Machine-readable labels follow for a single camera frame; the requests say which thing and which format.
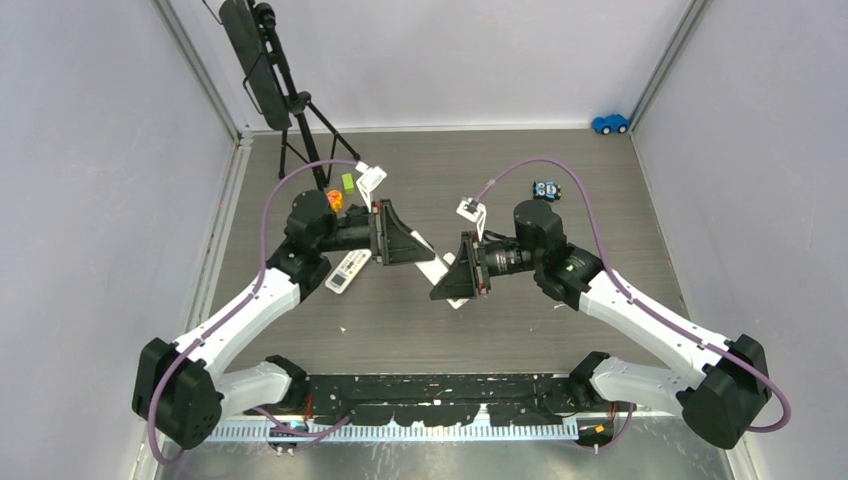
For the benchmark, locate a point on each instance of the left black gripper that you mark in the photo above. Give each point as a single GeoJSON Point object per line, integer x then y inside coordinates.
{"type": "Point", "coordinates": [392, 240]}

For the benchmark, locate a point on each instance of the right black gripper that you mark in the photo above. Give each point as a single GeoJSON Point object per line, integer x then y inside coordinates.
{"type": "Point", "coordinates": [466, 274]}

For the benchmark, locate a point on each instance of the long white remote control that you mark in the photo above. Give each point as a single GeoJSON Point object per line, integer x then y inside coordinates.
{"type": "Point", "coordinates": [434, 269]}

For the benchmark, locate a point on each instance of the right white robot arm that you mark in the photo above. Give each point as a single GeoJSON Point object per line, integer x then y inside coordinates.
{"type": "Point", "coordinates": [716, 385]}

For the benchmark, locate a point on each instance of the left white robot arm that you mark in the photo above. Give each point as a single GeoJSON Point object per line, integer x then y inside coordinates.
{"type": "Point", "coordinates": [183, 388]}

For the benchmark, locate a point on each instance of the short white remote control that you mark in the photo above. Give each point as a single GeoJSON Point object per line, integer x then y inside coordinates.
{"type": "Point", "coordinates": [347, 270]}

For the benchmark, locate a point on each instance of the orange toy block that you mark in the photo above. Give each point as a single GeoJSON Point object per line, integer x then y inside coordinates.
{"type": "Point", "coordinates": [336, 200]}

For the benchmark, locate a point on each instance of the green toy block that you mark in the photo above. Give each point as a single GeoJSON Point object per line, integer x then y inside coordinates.
{"type": "Point", "coordinates": [348, 183]}

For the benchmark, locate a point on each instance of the small blue robot toy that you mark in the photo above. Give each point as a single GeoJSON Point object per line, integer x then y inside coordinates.
{"type": "Point", "coordinates": [549, 191]}

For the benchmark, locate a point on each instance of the black tripod stand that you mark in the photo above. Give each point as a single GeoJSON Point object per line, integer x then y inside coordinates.
{"type": "Point", "coordinates": [296, 103]}

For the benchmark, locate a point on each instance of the blue toy car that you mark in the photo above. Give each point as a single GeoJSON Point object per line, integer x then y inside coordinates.
{"type": "Point", "coordinates": [614, 123]}

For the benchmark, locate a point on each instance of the black light panel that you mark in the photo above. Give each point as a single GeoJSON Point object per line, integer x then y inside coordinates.
{"type": "Point", "coordinates": [260, 81]}

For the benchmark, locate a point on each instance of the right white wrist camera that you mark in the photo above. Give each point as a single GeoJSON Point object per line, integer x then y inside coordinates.
{"type": "Point", "coordinates": [475, 212]}

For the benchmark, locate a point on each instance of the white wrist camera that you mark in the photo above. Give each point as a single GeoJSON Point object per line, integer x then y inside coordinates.
{"type": "Point", "coordinates": [475, 212]}
{"type": "Point", "coordinates": [370, 177]}

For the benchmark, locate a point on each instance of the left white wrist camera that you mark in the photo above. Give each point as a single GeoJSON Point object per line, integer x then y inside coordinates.
{"type": "Point", "coordinates": [370, 177]}

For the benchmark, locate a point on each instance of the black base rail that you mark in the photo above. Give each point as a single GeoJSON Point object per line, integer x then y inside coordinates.
{"type": "Point", "coordinates": [442, 400]}

